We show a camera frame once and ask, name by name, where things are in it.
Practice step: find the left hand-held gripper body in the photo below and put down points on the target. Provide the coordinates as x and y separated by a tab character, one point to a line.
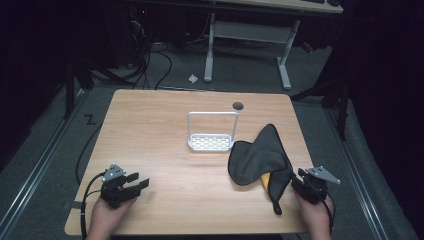
113	191

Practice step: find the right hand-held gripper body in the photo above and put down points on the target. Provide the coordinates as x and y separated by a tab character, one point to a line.
316	186

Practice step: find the grey and yellow cloth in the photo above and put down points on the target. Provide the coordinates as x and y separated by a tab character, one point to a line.
256	160

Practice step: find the person's left hand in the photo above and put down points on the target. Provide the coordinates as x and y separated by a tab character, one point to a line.
106	218

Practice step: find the person's right hand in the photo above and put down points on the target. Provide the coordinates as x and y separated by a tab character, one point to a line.
313	220

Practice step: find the dark tape strip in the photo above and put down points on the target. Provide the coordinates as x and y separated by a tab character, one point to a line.
75	205

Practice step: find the black metal stand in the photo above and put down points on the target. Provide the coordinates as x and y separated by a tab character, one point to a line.
69	86
341	110

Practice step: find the black table grommet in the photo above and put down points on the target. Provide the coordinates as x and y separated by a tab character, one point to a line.
238	106

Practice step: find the crumpled white paper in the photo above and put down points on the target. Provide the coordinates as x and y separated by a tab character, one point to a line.
193	78

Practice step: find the small red object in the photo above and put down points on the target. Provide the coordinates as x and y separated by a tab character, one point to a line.
307	47

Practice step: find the metal floor rail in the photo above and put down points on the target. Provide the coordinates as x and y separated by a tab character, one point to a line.
358	180
36	173

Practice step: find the grey desk frame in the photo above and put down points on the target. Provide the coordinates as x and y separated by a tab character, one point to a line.
248	31

